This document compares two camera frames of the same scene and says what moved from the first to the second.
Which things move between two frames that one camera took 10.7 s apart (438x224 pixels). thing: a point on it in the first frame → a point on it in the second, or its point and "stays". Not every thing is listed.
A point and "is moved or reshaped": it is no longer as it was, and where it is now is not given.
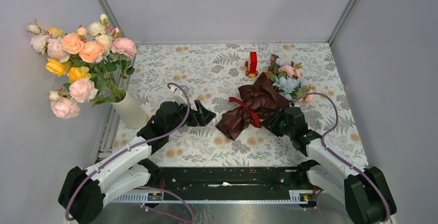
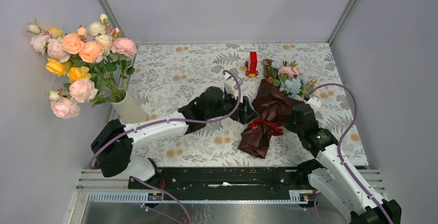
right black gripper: x=271 y=122 → x=288 y=123
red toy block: x=253 y=71 stays
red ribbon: x=255 y=121 is moved or reshaped
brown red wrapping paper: x=278 y=88 is moved or reshaped
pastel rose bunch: x=95 y=60 stays
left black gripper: x=201 y=116 → x=244 y=114
